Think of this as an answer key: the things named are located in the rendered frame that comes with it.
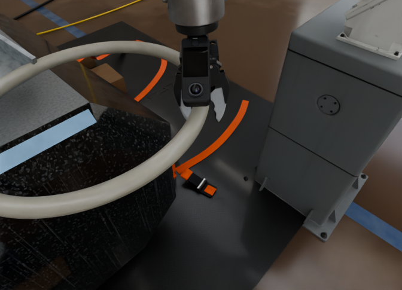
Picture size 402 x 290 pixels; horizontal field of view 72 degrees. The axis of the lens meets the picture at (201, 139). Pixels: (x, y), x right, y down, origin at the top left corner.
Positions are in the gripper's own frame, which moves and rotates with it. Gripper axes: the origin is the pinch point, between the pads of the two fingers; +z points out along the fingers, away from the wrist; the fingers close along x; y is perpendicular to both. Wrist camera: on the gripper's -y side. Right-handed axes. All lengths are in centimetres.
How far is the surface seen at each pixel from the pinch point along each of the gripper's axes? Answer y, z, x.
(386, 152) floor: 66, 91, -104
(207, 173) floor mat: 51, 84, 2
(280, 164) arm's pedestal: 38, 63, -32
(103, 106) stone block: 14.7, 6.2, 26.6
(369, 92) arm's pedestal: 23, 13, -48
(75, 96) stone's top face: 14.7, 2.4, 32.7
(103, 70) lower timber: 130, 62, 71
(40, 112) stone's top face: 8.7, 2.3, 39.3
